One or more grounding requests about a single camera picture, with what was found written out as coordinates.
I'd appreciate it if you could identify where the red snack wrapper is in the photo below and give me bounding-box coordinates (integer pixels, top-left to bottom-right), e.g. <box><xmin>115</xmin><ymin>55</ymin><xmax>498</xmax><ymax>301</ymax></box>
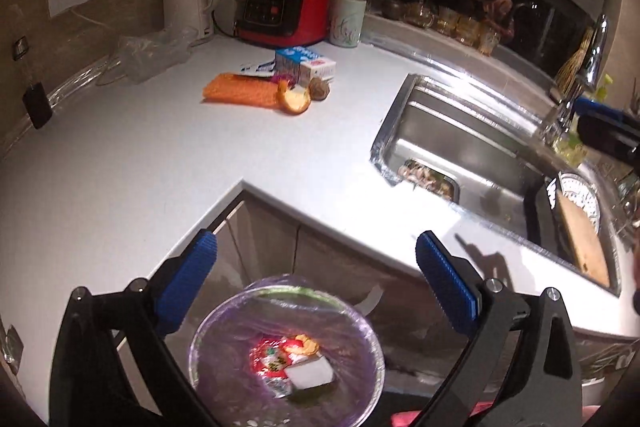
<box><xmin>250</xmin><ymin>337</ymin><xmax>293</xmax><ymax>378</ymax></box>

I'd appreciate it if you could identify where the white foam block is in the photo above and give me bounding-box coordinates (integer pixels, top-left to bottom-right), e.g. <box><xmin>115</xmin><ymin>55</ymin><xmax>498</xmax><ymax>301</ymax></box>
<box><xmin>284</xmin><ymin>355</ymin><xmax>334</xmax><ymax>391</ymax></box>

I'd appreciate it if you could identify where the orange foam fruit net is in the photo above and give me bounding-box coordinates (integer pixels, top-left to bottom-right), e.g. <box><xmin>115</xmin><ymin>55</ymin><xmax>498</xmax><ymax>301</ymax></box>
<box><xmin>202</xmin><ymin>72</ymin><xmax>281</xmax><ymax>109</ymax></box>

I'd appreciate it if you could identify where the blue white wrapper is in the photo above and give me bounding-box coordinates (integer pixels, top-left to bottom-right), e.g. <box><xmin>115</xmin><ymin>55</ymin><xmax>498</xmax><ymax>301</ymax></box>
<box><xmin>238</xmin><ymin>60</ymin><xmax>276</xmax><ymax>78</ymax></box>

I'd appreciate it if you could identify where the clear plastic bag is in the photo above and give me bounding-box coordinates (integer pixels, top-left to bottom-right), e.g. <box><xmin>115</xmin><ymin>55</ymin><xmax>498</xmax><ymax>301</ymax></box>
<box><xmin>96</xmin><ymin>27</ymin><xmax>198</xmax><ymax>87</ymax></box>

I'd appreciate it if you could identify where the brown taro root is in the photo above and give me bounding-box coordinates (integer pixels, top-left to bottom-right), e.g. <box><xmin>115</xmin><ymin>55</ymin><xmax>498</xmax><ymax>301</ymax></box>
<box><xmin>308</xmin><ymin>77</ymin><xmax>331</xmax><ymax>101</ymax></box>

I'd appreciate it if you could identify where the blue white milk carton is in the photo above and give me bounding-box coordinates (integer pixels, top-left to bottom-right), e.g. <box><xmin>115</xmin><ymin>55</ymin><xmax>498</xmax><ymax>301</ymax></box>
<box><xmin>274</xmin><ymin>46</ymin><xmax>336</xmax><ymax>87</ymax></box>

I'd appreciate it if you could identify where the torn bread chunk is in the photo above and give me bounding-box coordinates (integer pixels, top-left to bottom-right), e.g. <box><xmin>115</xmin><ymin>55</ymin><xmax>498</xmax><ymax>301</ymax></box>
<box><xmin>286</xmin><ymin>334</ymin><xmax>319</xmax><ymax>357</ymax></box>

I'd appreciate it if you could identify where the chrome kitchen faucet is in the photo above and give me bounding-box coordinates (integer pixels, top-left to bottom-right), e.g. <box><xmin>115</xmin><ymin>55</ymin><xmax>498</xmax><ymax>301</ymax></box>
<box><xmin>536</xmin><ymin>13</ymin><xmax>610</xmax><ymax>147</ymax></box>

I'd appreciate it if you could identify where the grey kitchen cabinet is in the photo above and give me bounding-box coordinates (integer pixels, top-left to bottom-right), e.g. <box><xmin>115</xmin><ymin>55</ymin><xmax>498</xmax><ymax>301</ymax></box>
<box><xmin>114</xmin><ymin>188</ymin><xmax>640</xmax><ymax>408</ymax></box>

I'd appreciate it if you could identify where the trash bin with purple bag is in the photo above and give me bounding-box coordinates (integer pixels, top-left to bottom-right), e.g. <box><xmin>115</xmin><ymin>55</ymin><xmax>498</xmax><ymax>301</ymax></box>
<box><xmin>188</xmin><ymin>277</ymin><xmax>385</xmax><ymax>426</ymax></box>

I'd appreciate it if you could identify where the wooden cutting board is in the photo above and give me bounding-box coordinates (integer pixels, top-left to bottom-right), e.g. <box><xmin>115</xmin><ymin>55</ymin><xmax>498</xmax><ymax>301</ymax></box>
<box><xmin>555</xmin><ymin>191</ymin><xmax>611</xmax><ymax>287</ymax></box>

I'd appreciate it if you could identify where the amber glass cup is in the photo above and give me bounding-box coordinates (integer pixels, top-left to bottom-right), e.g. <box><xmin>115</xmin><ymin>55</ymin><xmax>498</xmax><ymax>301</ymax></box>
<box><xmin>477</xmin><ymin>24</ymin><xmax>501</xmax><ymax>56</ymax></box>
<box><xmin>435</xmin><ymin>6</ymin><xmax>460</xmax><ymax>37</ymax></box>
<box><xmin>454</xmin><ymin>15</ymin><xmax>482</xmax><ymax>46</ymax></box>

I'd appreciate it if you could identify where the stainless steel sink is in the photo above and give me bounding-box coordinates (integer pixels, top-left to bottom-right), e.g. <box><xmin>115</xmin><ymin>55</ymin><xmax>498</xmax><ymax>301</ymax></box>
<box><xmin>371</xmin><ymin>74</ymin><xmax>622</xmax><ymax>295</ymax></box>

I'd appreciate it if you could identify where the glass teapot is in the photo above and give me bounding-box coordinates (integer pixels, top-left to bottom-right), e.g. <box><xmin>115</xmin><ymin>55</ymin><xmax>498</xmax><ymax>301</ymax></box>
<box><xmin>402</xmin><ymin>0</ymin><xmax>436</xmax><ymax>29</ymax></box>

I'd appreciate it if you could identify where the glass sauce bottle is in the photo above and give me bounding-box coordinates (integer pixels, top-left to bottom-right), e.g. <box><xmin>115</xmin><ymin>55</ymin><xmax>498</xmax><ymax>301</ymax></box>
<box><xmin>8</xmin><ymin>3</ymin><xmax>53</xmax><ymax>130</ymax></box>

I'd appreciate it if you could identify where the white ceramic cup with flowers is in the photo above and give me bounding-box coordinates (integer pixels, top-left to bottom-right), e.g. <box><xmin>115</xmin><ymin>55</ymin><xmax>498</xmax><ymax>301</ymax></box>
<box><xmin>329</xmin><ymin>0</ymin><xmax>367</xmax><ymax>48</ymax></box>

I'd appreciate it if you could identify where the black power cable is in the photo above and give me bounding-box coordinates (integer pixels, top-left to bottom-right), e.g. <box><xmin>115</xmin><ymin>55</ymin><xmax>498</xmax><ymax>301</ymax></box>
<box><xmin>211</xmin><ymin>0</ymin><xmax>252</xmax><ymax>39</ymax></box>

